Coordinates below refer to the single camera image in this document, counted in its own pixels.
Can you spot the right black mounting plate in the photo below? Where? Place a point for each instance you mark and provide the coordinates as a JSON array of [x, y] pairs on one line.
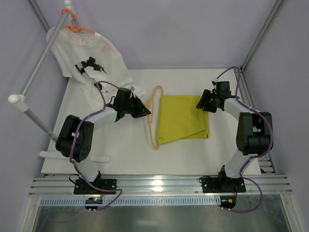
[[219, 185]]

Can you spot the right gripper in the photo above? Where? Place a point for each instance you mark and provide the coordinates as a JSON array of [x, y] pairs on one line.
[[210, 100]]

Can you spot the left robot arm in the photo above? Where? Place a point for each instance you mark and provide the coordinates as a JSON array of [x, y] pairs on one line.
[[75, 139]]

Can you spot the yellow velvet hanger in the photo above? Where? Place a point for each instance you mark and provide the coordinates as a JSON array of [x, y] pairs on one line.
[[150, 106]]

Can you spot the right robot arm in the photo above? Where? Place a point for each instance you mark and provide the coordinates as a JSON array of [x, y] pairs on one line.
[[253, 138]]

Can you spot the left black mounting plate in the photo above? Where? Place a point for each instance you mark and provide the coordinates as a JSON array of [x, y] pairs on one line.
[[102, 186]]

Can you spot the slotted cable duct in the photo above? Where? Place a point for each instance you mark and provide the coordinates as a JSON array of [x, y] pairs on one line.
[[131, 201]]

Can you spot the black mounting plate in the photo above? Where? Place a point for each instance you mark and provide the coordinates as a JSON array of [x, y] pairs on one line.
[[102, 186], [219, 185]]

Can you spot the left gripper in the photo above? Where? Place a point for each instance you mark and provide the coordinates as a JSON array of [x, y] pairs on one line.
[[133, 106]]

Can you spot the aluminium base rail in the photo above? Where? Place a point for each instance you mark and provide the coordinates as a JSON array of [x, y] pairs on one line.
[[59, 185]]

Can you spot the yellow-green trousers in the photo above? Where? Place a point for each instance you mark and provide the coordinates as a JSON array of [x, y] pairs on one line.
[[179, 119]]

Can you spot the orange plastic hanger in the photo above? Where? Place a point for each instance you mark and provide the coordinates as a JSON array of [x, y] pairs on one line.
[[73, 26]]

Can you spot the white printed t-shirt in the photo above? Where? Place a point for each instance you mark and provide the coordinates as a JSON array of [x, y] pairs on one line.
[[95, 63]]

